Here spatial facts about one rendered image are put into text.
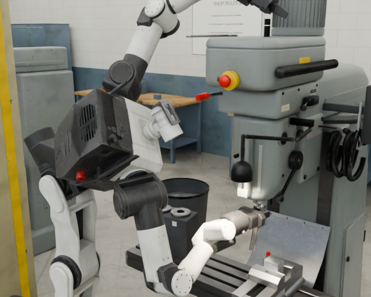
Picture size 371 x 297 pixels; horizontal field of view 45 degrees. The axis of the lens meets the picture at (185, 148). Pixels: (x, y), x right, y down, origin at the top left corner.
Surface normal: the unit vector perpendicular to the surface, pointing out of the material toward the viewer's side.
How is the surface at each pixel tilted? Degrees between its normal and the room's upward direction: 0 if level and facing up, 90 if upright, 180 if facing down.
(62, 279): 90
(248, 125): 90
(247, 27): 90
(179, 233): 90
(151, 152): 58
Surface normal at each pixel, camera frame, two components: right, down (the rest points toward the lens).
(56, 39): 0.79, 0.16
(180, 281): 0.65, -0.15
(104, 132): 0.79, -0.40
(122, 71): -0.05, -0.25
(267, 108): -0.61, 0.21
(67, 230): -0.47, 0.61
